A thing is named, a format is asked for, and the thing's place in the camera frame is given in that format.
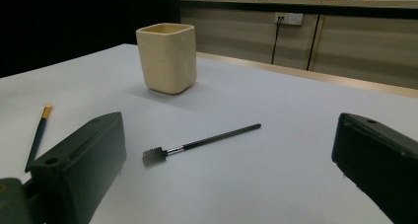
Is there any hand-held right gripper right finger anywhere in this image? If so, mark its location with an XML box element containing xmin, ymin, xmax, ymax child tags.
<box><xmin>330</xmin><ymin>112</ymin><xmax>418</xmax><ymax>224</ymax></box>

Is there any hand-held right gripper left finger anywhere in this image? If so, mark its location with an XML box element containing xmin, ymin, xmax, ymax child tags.
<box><xmin>29</xmin><ymin>111</ymin><xmax>127</xmax><ymax>224</ymax></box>

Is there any black chopsticks pair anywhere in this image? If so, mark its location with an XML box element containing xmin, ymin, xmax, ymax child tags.
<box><xmin>24</xmin><ymin>103</ymin><xmax>53</xmax><ymax>174</ymax></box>

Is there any cream square cup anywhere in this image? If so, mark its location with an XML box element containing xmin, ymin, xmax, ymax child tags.
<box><xmin>135</xmin><ymin>22</ymin><xmax>198</xmax><ymax>96</ymax></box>

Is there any black eyebrow comb brush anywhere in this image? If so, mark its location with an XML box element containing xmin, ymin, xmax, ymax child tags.
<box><xmin>142</xmin><ymin>122</ymin><xmax>262</xmax><ymax>168</ymax></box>

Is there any beige panelled counter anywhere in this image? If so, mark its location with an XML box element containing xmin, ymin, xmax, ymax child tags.
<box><xmin>179</xmin><ymin>0</ymin><xmax>418</xmax><ymax>90</ymax></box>

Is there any white table mat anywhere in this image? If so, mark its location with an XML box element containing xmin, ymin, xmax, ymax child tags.
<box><xmin>0</xmin><ymin>43</ymin><xmax>418</xmax><ymax>224</ymax></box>

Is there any black power cable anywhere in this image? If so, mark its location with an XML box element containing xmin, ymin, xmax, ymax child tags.
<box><xmin>270</xmin><ymin>16</ymin><xmax>284</xmax><ymax>65</ymax></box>

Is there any white wall socket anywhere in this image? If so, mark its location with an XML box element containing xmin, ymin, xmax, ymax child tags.
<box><xmin>274</xmin><ymin>12</ymin><xmax>304</xmax><ymax>26</ymax></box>

